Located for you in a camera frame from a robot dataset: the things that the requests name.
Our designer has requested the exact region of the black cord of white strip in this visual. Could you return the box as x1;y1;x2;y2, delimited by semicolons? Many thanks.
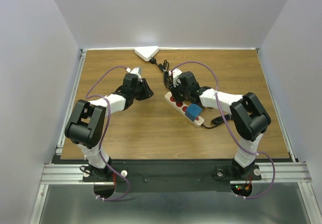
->
201;113;234;129

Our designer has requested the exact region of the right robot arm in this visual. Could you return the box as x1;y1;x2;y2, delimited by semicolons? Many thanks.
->
169;69;271;179

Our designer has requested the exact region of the blue socket adapter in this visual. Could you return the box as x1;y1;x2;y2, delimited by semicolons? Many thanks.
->
185;104;202;121

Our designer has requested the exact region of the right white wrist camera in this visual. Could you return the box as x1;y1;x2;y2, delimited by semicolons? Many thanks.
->
169;68;182;87

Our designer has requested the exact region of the white red power strip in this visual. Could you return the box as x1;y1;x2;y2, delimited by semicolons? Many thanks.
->
164;92;204;127

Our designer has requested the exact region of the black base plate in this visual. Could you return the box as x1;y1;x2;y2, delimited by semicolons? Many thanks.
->
79;159;262;198

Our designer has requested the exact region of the white triangular adapter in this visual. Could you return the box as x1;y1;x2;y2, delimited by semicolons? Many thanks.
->
134;46;159;62

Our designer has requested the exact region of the black cord of green strip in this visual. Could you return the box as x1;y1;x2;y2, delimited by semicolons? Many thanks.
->
150;57;174;90

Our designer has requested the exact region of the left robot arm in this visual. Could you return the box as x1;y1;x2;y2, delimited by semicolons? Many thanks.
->
64;73;153;181

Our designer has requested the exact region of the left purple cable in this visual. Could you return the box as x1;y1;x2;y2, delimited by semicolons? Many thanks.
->
85;66;131;202

